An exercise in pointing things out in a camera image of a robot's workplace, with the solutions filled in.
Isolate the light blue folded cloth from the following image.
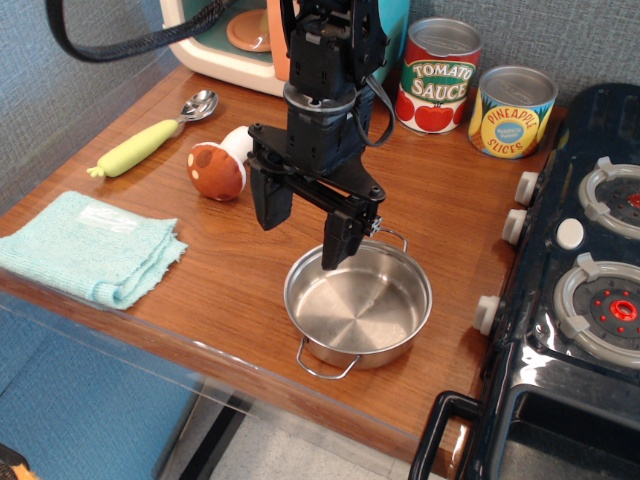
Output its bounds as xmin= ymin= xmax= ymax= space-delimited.
xmin=1 ymin=191 xmax=188 ymax=310

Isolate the stainless steel pot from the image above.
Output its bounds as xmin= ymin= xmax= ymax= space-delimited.
xmin=283 ymin=228 xmax=433 ymax=380

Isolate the tomato sauce can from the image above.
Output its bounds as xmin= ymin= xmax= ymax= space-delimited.
xmin=395 ymin=17 xmax=483 ymax=134

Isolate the black toy stove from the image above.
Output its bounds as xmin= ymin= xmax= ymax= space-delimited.
xmin=410 ymin=83 xmax=639 ymax=479

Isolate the black braided cable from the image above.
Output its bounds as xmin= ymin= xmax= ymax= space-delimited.
xmin=44 ymin=0 xmax=241 ymax=64

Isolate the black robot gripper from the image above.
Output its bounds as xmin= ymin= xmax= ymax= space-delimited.
xmin=249 ymin=81 xmax=386 ymax=271

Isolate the pineapple slices can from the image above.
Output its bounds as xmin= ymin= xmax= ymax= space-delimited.
xmin=468 ymin=65 xmax=558 ymax=159

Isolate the spoon with green handle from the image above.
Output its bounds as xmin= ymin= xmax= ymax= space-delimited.
xmin=86 ymin=90 xmax=219 ymax=178

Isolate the brown plush mushroom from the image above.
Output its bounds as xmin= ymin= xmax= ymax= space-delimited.
xmin=187 ymin=126 xmax=253 ymax=202

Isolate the teal toy microwave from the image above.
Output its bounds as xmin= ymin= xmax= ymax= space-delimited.
xmin=159 ymin=0 xmax=410 ymax=97

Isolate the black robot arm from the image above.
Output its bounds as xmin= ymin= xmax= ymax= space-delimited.
xmin=249 ymin=1 xmax=395 ymax=270

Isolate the orange plush toy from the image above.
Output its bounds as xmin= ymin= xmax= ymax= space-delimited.
xmin=0 ymin=444 xmax=39 ymax=480

